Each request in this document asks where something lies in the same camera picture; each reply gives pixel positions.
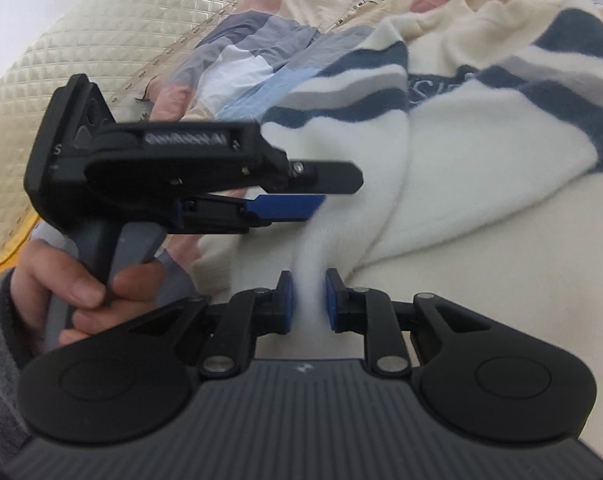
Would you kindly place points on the yellow cloth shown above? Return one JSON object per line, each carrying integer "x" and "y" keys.
{"x": 11, "y": 247}

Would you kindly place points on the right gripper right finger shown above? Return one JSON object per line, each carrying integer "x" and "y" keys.
{"x": 477, "y": 376}

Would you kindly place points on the cream striped fleece sweater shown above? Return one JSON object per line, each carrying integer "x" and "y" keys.
{"x": 479, "y": 131}

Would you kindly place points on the left hand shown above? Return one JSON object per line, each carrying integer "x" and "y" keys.
{"x": 44, "y": 271}

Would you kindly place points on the cream quilted headboard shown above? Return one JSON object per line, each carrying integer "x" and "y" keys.
{"x": 119, "y": 44}

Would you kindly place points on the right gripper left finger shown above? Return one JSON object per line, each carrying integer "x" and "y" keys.
{"x": 135, "y": 378}

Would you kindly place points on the patchwork quilt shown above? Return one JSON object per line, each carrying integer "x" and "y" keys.
{"x": 262, "y": 50}

